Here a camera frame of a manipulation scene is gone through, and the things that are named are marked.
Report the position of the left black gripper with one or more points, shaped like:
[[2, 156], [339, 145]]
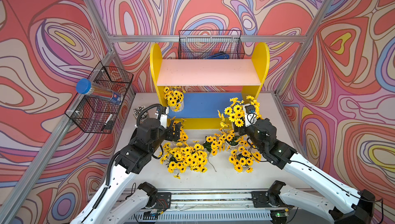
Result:
[[177, 135]]

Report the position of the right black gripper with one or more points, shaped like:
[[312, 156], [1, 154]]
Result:
[[240, 130]]

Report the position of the sunflower pot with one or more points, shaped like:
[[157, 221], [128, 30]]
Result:
[[184, 137], [235, 114], [174, 95], [174, 159], [232, 140], [215, 144], [195, 157], [244, 157]]

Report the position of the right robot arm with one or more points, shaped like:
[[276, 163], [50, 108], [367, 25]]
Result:
[[337, 202]]

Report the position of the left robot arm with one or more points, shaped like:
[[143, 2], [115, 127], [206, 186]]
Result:
[[122, 169]]

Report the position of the clear jar of pencils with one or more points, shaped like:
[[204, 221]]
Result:
[[138, 110]]

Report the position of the yellow shelf unit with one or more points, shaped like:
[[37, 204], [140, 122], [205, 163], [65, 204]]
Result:
[[200, 108]]

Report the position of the black marker in basket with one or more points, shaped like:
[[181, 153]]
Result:
[[109, 123]]

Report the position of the blue item in rear basket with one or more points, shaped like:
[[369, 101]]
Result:
[[220, 55]]

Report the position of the blue capped pencil tube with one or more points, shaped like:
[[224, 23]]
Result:
[[86, 87]]

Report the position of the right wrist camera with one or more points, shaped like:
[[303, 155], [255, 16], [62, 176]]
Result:
[[250, 114]]

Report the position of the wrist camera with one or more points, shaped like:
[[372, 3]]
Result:
[[250, 114], [162, 115]]

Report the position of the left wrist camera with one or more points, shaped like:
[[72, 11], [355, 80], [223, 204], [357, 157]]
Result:
[[162, 115]]

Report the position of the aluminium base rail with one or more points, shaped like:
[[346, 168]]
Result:
[[187, 206]]

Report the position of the black wire basket left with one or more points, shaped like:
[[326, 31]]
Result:
[[90, 113]]

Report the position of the black wire basket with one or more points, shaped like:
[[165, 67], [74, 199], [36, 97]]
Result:
[[90, 113], [198, 44]]

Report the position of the black wire basket rear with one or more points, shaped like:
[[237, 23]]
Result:
[[198, 44]]

